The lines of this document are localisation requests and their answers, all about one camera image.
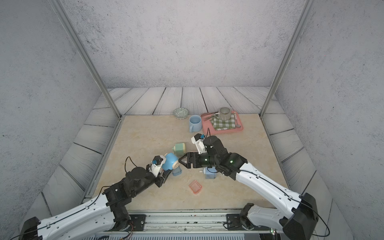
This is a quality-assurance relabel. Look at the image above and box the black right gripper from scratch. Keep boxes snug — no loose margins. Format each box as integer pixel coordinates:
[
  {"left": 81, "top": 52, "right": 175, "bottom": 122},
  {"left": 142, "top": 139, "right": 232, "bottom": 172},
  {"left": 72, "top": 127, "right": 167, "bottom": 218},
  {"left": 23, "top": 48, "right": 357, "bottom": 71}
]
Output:
[{"left": 178, "top": 152, "right": 220, "bottom": 169}]

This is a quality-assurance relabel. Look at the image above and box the blue transparent tray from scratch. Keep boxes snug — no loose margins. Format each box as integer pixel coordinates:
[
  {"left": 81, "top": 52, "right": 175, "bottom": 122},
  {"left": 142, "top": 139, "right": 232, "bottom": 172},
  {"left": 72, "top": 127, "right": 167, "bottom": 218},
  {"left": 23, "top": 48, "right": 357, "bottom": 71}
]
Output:
[{"left": 172, "top": 166, "right": 182, "bottom": 176}]

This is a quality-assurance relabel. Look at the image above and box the green yellow pencil sharpener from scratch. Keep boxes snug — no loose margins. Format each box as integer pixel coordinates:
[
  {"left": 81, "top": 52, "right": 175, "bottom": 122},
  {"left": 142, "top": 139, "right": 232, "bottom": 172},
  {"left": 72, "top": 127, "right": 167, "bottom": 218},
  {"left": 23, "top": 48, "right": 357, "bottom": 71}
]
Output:
[{"left": 172, "top": 143, "right": 187, "bottom": 157}]

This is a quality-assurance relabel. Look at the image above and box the blue pencil sharpener round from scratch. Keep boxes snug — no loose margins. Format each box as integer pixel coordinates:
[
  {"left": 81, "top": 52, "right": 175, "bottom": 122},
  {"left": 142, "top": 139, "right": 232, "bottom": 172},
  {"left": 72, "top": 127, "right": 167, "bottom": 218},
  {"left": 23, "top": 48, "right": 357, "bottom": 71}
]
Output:
[{"left": 162, "top": 153, "right": 180, "bottom": 171}]

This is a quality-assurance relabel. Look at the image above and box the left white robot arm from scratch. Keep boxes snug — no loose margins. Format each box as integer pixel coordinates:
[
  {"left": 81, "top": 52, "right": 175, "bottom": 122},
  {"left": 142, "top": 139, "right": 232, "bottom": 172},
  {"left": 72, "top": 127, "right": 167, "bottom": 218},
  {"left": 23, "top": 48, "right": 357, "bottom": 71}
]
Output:
[{"left": 17, "top": 167, "right": 171, "bottom": 240}]

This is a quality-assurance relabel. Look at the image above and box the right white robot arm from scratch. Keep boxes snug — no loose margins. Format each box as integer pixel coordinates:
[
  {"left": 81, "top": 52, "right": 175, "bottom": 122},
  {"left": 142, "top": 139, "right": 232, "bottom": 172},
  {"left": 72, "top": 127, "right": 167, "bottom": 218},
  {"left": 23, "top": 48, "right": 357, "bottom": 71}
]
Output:
[{"left": 179, "top": 136, "right": 319, "bottom": 240}]

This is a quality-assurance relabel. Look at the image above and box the red transparent tray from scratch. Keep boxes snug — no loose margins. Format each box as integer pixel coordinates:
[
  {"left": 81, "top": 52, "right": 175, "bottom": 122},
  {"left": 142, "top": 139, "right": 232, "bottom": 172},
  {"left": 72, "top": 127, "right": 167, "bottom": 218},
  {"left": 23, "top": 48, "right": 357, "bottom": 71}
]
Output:
[{"left": 189, "top": 180, "right": 203, "bottom": 194}]

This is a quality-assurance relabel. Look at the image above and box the pink serving tray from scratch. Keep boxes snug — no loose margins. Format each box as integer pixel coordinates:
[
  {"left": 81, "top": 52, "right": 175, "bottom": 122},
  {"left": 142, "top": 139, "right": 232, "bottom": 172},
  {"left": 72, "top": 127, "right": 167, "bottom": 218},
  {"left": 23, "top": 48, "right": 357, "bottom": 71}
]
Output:
[{"left": 201, "top": 111, "right": 244, "bottom": 135}]

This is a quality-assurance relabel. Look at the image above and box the light blue mug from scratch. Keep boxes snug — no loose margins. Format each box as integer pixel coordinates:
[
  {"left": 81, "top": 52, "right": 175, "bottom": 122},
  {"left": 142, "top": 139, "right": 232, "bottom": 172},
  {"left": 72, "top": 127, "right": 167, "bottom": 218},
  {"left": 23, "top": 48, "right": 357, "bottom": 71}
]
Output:
[{"left": 189, "top": 115, "right": 203, "bottom": 133}]

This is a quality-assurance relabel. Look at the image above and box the green checkered cloth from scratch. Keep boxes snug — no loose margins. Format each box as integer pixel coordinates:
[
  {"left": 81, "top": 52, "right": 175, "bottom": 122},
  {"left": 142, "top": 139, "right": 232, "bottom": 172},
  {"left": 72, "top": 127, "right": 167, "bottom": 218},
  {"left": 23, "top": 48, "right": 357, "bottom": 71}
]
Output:
[{"left": 210, "top": 114, "right": 236, "bottom": 131}]

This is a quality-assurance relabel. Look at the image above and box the patterned ceramic bowl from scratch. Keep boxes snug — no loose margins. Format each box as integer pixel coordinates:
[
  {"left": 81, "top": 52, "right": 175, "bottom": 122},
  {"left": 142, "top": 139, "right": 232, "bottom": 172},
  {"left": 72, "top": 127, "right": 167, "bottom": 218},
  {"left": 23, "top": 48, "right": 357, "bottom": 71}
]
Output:
[{"left": 173, "top": 107, "right": 189, "bottom": 120}]

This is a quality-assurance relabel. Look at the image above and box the striped ceramic cup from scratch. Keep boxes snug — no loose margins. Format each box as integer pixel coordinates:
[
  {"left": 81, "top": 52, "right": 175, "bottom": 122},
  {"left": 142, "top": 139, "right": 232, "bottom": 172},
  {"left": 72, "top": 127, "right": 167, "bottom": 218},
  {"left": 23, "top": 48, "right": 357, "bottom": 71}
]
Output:
[{"left": 214, "top": 107, "right": 232, "bottom": 121}]

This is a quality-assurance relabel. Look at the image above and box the metal spoon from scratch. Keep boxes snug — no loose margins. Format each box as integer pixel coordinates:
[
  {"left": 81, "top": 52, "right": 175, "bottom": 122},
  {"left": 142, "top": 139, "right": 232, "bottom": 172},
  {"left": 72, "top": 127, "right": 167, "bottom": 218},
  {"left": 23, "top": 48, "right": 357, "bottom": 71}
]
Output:
[{"left": 234, "top": 112, "right": 241, "bottom": 128}]

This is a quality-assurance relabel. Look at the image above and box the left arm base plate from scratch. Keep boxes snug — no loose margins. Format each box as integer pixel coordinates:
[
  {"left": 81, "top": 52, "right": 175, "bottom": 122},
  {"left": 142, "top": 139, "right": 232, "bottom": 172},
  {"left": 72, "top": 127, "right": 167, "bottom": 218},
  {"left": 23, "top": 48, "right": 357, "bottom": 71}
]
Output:
[{"left": 120, "top": 214, "right": 147, "bottom": 232}]

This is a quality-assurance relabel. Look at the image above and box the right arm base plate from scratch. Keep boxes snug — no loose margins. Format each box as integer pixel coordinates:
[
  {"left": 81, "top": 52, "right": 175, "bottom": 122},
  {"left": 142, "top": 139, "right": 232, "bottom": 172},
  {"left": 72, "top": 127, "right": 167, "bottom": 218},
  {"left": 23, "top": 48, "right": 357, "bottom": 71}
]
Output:
[{"left": 223, "top": 214, "right": 270, "bottom": 231}]

